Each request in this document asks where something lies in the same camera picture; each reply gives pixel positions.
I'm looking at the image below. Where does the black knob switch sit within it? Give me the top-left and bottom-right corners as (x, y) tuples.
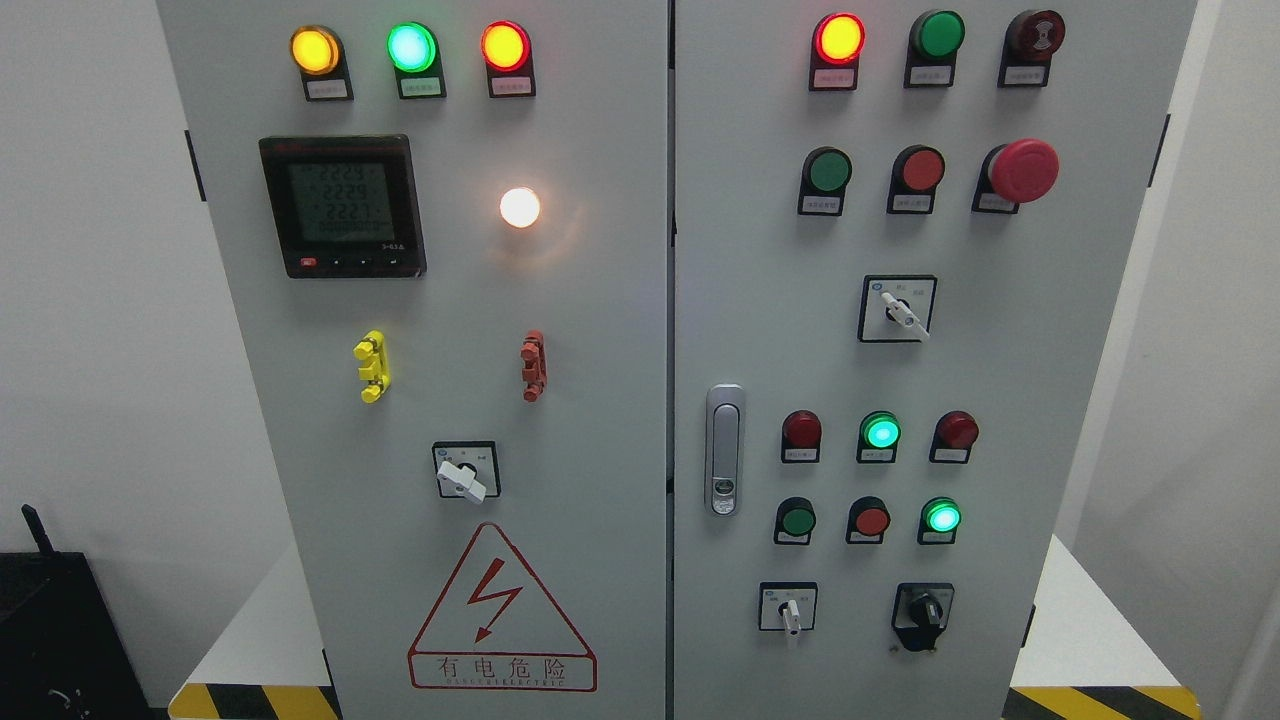
(891, 582), (955, 652)

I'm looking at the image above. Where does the red terminal connector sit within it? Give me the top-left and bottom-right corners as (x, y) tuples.
(518, 329), (548, 404)

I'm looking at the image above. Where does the dark red light left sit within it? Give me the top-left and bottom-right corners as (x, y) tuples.
(780, 410), (823, 464)

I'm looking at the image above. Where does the dark red light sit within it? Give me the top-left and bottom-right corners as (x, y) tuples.
(780, 410), (823, 464)
(929, 410), (980, 464)

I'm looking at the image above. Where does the white glowing indicator lamp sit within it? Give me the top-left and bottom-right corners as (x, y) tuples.
(499, 186), (541, 229)

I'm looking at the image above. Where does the green push button lower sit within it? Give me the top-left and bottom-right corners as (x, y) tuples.
(773, 496), (817, 544)

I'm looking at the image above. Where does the green push button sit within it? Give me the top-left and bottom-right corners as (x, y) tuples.
(797, 146), (852, 217)
(773, 496), (817, 544)

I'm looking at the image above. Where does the grey cabinet left door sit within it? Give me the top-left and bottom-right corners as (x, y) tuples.
(157, 1), (669, 719)

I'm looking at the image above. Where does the grey cabinet door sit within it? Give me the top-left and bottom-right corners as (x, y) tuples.
(669, 1), (1197, 719)
(157, 1), (669, 719)

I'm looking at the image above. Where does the green lit light middle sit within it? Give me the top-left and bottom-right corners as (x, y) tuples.
(856, 410), (901, 464)

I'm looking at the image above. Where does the green push button upper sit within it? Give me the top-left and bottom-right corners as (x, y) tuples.
(797, 146), (852, 217)

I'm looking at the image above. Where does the yellow terminal connector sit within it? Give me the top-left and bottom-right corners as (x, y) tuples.
(353, 329), (390, 404)

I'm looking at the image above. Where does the red push button lower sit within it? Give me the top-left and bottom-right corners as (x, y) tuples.
(845, 496), (891, 544)

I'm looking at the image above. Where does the red push button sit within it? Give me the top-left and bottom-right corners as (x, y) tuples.
(886, 143), (945, 215)
(845, 496), (891, 544)

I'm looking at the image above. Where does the grey cabinet right door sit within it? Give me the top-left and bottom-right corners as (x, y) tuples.
(669, 1), (1197, 719)

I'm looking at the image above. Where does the red electric warning sticker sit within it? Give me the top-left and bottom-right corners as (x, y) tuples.
(407, 521), (596, 693)

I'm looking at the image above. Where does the dark red light right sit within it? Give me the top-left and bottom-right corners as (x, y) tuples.
(929, 410), (980, 464)

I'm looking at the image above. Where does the black digital power meter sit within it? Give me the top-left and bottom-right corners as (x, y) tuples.
(259, 135), (428, 279)

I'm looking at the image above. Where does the red push button upper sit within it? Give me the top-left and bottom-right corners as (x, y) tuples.
(886, 143), (945, 215)

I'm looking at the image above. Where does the red lit indicator light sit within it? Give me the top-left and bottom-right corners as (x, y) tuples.
(480, 19), (536, 97)

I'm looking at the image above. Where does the green lit button lower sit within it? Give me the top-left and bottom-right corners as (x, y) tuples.
(916, 496), (963, 546)

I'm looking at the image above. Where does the red lit light right door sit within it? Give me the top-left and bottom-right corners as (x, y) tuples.
(808, 12), (867, 92)

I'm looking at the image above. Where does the green lit indicator light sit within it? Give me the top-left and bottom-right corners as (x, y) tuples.
(387, 20), (447, 100)

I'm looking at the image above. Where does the red emergency stop button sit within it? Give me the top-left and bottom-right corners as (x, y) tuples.
(972, 138), (1060, 215)

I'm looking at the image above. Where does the green unlit top light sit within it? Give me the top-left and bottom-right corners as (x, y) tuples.
(902, 9), (966, 88)

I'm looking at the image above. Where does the yellow indicator light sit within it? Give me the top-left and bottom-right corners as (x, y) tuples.
(291, 26), (353, 102)

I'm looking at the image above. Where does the dark red buzzer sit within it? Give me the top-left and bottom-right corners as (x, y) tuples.
(997, 9), (1066, 88)

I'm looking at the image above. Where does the black box with antenna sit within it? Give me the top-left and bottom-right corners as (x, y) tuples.
(1, 505), (152, 719)

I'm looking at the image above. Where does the silver door latch handle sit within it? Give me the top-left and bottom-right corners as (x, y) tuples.
(704, 384), (745, 518)

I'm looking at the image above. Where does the white selector switch left door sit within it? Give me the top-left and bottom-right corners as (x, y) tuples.
(431, 439), (502, 505)

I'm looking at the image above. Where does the white selector switch upper right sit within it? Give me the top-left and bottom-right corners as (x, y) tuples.
(858, 275), (938, 343)

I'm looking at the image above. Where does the white selector switch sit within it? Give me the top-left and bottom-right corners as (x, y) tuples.
(756, 582), (818, 637)
(858, 275), (938, 343)

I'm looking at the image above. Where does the white selector switch lower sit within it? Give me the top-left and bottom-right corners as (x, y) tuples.
(756, 582), (818, 637)

